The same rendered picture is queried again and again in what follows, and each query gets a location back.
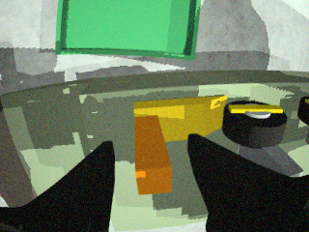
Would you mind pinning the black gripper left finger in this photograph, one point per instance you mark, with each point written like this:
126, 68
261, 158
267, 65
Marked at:
79, 202

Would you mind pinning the pale green ramp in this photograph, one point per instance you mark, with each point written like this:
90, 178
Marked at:
47, 130

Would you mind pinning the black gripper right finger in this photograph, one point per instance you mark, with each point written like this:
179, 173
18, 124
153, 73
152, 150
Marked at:
242, 196

